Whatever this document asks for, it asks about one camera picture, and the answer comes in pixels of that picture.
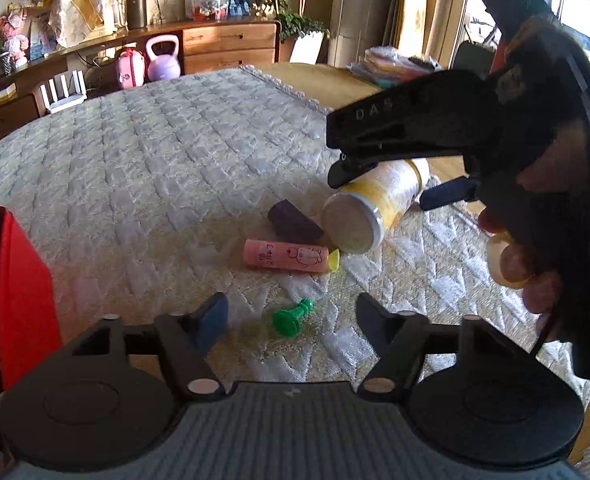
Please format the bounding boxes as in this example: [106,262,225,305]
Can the quilted white table cloth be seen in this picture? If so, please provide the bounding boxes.
[0,65,590,396]

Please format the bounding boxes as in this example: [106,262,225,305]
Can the bamboo table mat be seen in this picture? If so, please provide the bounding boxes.
[255,62,476,196]

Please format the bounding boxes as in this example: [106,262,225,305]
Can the beige curtains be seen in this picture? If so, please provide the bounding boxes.
[395,0,476,61]

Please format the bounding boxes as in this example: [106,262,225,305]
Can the wooden media cabinet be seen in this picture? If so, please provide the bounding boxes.
[0,20,282,158]

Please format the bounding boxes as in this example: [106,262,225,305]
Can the pink tube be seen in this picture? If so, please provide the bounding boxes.
[244,238,342,275]

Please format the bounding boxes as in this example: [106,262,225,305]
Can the green toy pawn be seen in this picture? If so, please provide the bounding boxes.
[272,297,316,337]

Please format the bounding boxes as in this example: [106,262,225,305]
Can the lilac kettlebell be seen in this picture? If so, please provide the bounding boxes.
[146,34,182,81]

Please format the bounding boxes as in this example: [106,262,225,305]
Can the red tin box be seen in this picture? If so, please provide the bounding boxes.
[0,206,64,392]

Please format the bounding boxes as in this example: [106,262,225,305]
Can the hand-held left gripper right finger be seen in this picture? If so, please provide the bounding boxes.
[356,292,540,403]

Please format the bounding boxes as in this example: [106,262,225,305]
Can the white standing air conditioner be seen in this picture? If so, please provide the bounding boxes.
[327,0,408,68]

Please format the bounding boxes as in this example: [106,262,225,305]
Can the pink doll bouquet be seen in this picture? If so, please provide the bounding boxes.
[0,2,33,68]

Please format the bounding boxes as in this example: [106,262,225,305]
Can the tall green potted tree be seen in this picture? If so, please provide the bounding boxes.
[240,0,328,43]

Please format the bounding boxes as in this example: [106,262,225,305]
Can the white plant pot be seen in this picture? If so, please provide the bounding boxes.
[277,30,326,64]

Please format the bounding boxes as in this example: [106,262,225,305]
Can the yellow white cylindrical canister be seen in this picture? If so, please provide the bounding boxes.
[321,157,430,255]

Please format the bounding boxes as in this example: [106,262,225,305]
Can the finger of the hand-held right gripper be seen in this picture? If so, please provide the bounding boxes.
[420,177,480,212]
[327,152,393,189]

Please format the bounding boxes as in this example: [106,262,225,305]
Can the yellow patterned cloth cover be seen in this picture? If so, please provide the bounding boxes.
[40,0,210,53]

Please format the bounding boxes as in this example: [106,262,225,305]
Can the purple block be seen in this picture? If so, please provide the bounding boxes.
[267,199,326,243]

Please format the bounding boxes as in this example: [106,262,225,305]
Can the person's right hand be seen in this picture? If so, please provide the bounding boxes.
[477,130,590,345]

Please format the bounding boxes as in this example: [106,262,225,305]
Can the black cylinder speaker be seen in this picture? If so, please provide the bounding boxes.
[126,0,148,31]

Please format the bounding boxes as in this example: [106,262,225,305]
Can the stack of papers and bags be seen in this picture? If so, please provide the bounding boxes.
[347,46,443,92]

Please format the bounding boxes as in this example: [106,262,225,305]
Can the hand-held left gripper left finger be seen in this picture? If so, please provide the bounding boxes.
[67,292,230,403]

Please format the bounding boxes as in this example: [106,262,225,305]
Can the white router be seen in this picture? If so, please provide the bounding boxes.
[40,71,88,113]

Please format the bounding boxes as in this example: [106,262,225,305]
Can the pink toy suitcase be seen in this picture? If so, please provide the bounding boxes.
[115,46,148,86]

